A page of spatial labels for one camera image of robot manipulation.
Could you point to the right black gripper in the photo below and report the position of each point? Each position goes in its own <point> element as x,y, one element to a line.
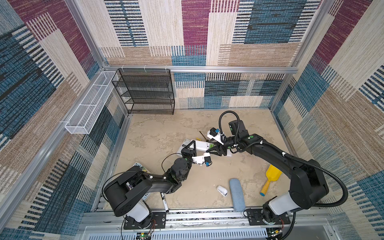
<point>218,150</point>

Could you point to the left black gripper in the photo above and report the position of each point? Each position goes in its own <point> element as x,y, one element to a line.
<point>188,153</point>

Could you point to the white remote with green buttons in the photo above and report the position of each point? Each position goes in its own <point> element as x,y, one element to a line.
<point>202,146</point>

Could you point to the white remote with red buttons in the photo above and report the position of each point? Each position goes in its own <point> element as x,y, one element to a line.
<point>184,144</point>

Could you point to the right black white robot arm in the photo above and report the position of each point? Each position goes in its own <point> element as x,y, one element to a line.
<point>307,185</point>

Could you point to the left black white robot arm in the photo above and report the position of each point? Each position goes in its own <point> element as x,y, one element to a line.
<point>125,193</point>

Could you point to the small white plastic device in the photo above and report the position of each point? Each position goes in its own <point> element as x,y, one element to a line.
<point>223,191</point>

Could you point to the blue grey fabric case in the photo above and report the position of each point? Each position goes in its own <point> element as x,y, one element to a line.
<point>237,195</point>

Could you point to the black marker pen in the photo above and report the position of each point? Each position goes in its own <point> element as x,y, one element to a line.
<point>165,202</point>

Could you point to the colourful paperback book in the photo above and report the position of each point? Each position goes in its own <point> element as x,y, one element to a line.
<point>139,166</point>

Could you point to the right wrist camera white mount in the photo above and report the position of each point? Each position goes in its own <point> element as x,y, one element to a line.
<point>217,135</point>

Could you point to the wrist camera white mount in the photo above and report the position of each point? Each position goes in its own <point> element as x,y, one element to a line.
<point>205,159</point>
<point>217,135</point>

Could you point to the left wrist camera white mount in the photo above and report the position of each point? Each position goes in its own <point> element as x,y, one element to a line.
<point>205,159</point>

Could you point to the black wire shelf rack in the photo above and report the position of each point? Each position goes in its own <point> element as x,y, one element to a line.
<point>146,91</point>

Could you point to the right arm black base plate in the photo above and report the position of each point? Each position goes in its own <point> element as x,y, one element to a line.
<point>255,218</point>

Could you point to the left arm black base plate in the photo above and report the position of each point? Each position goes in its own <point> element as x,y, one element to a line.
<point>154,219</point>

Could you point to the white wire mesh basket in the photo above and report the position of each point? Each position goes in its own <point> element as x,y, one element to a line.
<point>87,112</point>

